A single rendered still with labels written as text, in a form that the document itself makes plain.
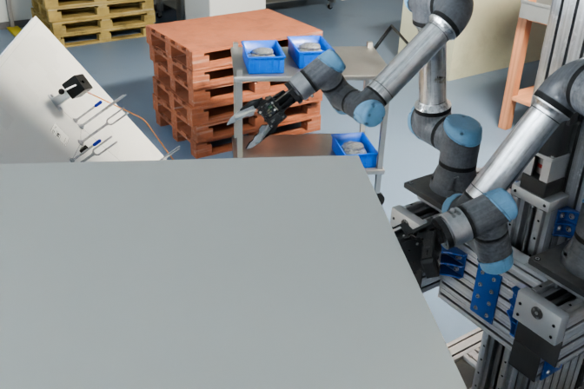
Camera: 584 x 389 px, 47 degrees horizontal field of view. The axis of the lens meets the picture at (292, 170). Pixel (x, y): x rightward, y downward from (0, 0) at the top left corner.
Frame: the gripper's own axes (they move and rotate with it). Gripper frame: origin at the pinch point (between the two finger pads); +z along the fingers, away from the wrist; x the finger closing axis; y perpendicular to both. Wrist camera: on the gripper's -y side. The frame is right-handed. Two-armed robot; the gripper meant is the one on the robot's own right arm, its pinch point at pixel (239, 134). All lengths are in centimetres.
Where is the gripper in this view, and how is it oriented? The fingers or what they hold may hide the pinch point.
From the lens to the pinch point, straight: 191.4
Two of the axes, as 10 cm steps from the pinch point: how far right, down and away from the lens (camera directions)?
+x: 6.1, 7.6, 2.3
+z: -7.9, 6.2, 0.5
